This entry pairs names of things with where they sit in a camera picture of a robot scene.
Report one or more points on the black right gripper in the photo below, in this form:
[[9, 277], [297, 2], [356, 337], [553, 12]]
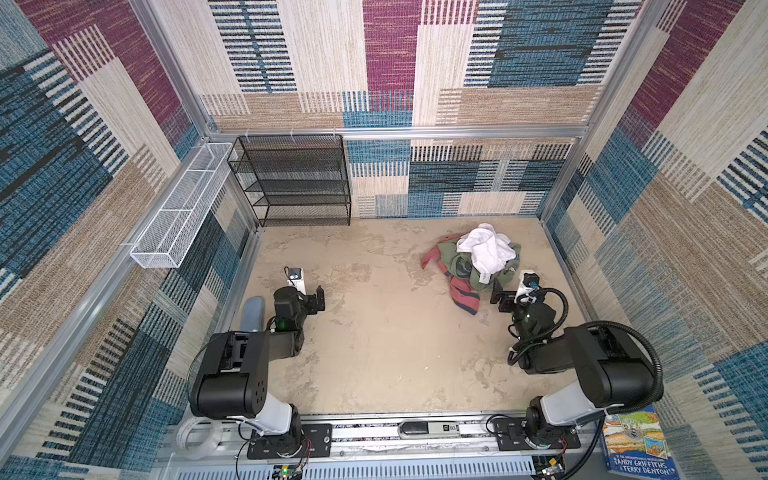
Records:
[[504, 299]]

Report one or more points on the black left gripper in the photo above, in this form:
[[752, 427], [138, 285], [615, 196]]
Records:
[[315, 299]]

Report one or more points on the red cloth with blue trim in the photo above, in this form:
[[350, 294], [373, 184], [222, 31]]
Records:
[[461, 293]]

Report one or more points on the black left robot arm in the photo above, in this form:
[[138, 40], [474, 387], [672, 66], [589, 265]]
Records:
[[231, 379]]

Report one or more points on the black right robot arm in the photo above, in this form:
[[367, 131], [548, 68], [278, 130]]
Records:
[[617, 368]]

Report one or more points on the white cloth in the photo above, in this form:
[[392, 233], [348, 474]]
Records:
[[489, 250]]

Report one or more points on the green cloth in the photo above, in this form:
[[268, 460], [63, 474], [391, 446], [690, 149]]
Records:
[[474, 267]]

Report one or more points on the blue oval pad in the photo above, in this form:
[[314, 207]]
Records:
[[253, 311]]

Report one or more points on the circuit board with green led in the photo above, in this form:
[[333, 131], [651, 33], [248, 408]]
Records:
[[287, 472]]

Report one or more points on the right circuit board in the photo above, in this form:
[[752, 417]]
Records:
[[548, 468]]

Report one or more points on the clear tape roll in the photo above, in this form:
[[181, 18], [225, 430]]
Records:
[[198, 437]]

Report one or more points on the treehouse paperback book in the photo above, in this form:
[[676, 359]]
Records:
[[634, 445]]

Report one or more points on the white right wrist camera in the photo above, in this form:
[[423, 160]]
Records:
[[528, 285]]

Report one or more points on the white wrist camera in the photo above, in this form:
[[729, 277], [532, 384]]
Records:
[[528, 285], [295, 278]]

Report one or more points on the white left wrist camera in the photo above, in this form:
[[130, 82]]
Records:
[[295, 278]]

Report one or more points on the black wire mesh shelf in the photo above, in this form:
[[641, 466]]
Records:
[[294, 180]]

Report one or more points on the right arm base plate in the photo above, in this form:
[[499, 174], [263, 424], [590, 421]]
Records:
[[518, 434]]

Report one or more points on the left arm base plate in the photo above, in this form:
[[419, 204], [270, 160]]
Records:
[[313, 440]]

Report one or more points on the aluminium front rail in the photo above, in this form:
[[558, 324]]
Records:
[[368, 446]]

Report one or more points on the black device on rail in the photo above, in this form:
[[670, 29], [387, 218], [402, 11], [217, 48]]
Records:
[[423, 429]]

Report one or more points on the white wire mesh basket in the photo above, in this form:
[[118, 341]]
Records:
[[165, 242]]

